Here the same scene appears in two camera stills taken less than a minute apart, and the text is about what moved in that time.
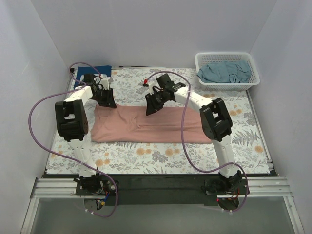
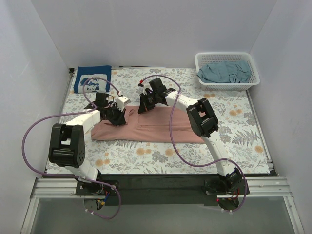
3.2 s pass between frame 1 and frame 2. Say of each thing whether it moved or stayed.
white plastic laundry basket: stayed
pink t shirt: stayed
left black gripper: moved
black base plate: stayed
